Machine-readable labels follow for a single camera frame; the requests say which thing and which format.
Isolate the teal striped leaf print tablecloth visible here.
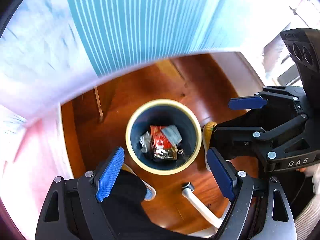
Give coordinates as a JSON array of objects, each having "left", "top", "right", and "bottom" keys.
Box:
[{"left": 0, "top": 0, "right": 297, "bottom": 140}]

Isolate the person's right shoe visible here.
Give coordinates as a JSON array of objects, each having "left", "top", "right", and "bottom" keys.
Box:
[{"left": 202, "top": 121, "right": 218, "bottom": 172}]

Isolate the person's shoe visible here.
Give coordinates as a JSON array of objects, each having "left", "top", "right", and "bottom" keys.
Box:
[
  {"left": 122, "top": 164, "right": 157, "bottom": 202},
  {"left": 202, "top": 121, "right": 218, "bottom": 172}
]

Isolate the blue face mask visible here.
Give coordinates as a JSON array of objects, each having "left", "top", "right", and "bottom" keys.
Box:
[{"left": 161, "top": 125, "right": 184, "bottom": 155}]

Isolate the black cable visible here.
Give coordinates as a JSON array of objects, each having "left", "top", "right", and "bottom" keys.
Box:
[{"left": 291, "top": 172, "right": 308, "bottom": 207}]

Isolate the blue bin with cream rim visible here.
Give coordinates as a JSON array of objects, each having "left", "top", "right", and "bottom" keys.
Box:
[{"left": 125, "top": 99, "right": 202, "bottom": 176}]

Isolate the white chair leg with caster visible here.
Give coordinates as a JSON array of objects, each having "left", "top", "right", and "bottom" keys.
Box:
[{"left": 181, "top": 182, "right": 226, "bottom": 228}]

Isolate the person's right forearm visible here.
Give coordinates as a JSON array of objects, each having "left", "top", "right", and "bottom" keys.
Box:
[{"left": 304, "top": 164, "right": 320, "bottom": 196}]

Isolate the white tissue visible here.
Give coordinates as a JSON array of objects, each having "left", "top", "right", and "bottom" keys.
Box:
[{"left": 139, "top": 131, "right": 153, "bottom": 153}]

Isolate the person's left shoe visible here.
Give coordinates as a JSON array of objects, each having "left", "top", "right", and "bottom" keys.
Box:
[{"left": 122, "top": 164, "right": 157, "bottom": 202}]

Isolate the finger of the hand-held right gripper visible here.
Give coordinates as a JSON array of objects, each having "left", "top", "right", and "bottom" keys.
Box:
[
  {"left": 212, "top": 104, "right": 311, "bottom": 166},
  {"left": 228, "top": 86, "right": 309, "bottom": 113}
]

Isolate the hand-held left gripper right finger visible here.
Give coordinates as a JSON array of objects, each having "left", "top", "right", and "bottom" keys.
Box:
[{"left": 206, "top": 147, "right": 297, "bottom": 240}]

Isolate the pink blanket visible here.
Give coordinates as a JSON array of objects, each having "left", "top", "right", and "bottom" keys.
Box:
[{"left": 0, "top": 105, "right": 73, "bottom": 232}]

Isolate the black gold wrapper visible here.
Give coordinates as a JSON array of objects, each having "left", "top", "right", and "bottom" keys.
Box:
[{"left": 152, "top": 147, "right": 179, "bottom": 161}]

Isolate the wooden table leg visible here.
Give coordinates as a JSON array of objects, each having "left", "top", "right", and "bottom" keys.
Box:
[{"left": 93, "top": 86, "right": 104, "bottom": 121}]

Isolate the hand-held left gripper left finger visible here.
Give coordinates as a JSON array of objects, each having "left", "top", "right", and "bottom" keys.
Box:
[{"left": 35, "top": 147, "right": 125, "bottom": 240}]

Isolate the beige ribbed knit clothing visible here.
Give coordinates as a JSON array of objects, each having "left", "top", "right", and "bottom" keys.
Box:
[{"left": 294, "top": 192, "right": 320, "bottom": 240}]

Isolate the red white printed packet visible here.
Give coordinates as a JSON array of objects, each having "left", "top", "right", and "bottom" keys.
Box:
[{"left": 150, "top": 124, "right": 174, "bottom": 151}]

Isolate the person's left leg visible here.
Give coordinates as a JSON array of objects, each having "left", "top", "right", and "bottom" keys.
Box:
[{"left": 100, "top": 171, "right": 175, "bottom": 240}]

